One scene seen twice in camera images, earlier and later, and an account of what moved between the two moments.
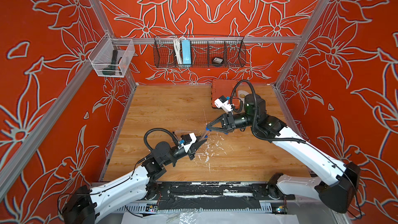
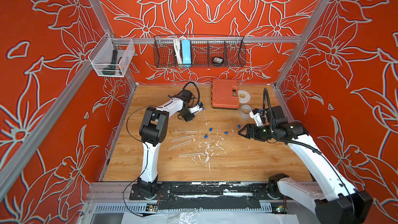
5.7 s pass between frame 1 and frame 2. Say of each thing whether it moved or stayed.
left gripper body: moved
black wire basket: stayed
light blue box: stayed
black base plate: stayed
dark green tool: stayed
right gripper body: moved
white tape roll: stayed
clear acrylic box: stayed
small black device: stayed
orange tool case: stayed
